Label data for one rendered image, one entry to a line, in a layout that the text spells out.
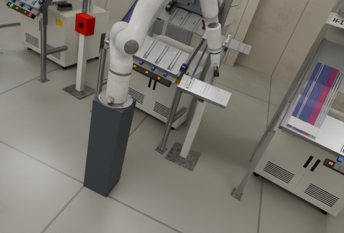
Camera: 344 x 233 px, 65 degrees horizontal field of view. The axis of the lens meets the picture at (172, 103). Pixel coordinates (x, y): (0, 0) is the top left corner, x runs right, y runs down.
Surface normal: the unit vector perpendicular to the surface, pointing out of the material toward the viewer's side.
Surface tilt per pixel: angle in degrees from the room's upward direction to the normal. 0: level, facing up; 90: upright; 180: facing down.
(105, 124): 90
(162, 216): 0
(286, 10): 90
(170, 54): 44
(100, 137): 90
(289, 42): 90
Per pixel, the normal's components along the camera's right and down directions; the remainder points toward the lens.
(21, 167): 0.25, -0.82
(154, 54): -0.15, -0.35
